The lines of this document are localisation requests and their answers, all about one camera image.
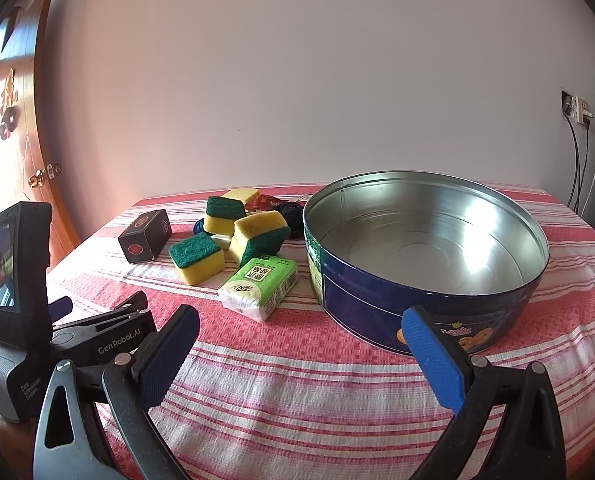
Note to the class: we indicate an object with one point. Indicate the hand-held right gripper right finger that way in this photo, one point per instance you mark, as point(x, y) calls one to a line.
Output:
point(435, 360)

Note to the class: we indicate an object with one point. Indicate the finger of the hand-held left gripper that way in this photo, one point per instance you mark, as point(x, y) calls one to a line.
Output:
point(136, 302)
point(62, 306)

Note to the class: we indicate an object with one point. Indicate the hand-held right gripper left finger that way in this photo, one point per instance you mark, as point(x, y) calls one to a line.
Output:
point(165, 360)

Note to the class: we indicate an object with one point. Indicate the black cardboard box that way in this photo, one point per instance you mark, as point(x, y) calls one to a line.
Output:
point(145, 237)

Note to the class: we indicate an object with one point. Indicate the yellow green sponge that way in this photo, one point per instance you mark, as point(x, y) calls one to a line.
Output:
point(242, 195)
point(197, 260)
point(222, 210)
point(257, 230)

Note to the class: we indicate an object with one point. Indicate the beige snack packet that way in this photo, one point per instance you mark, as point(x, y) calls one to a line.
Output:
point(222, 241)

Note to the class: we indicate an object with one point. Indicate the green tissue pack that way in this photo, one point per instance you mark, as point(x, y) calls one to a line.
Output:
point(257, 285)

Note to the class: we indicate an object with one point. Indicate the round blue cookie tin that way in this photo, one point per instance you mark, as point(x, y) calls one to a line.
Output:
point(427, 240)

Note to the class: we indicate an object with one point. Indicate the dark red snack packet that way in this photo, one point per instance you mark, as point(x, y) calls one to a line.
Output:
point(261, 201)

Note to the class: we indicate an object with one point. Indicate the black yarn ball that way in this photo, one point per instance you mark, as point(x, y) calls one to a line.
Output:
point(292, 217)

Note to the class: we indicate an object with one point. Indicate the red white label snack packet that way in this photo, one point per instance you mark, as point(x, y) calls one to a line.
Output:
point(303, 198)

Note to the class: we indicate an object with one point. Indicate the red striped cloth desktop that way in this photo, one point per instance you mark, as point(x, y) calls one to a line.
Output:
point(302, 385)

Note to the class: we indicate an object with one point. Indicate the wooden door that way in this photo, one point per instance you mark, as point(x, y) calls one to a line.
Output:
point(42, 110)

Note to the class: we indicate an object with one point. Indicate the hanging door ornament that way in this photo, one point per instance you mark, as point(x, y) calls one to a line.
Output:
point(8, 105)

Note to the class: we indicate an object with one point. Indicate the white wall socket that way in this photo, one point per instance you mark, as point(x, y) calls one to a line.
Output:
point(577, 106)

